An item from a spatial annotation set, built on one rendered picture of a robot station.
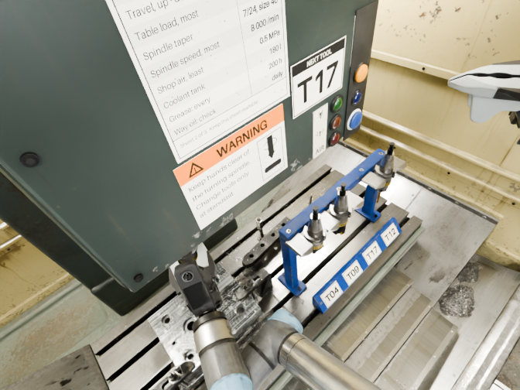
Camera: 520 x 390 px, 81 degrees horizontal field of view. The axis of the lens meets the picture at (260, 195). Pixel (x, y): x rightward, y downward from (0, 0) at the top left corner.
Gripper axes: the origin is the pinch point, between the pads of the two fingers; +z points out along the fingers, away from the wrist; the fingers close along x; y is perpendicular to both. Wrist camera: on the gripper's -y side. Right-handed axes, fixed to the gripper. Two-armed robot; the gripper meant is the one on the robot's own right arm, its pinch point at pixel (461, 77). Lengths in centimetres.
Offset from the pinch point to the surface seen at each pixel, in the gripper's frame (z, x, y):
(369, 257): 3, 17, 77
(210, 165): 26.3, -22.8, -0.5
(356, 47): 13.7, -1.1, -4.1
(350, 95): 13.7, -1.1, 2.9
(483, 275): -45, 37, 105
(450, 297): -32, 24, 105
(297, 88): 19.3, -10.7, -3.3
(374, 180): 6, 27, 49
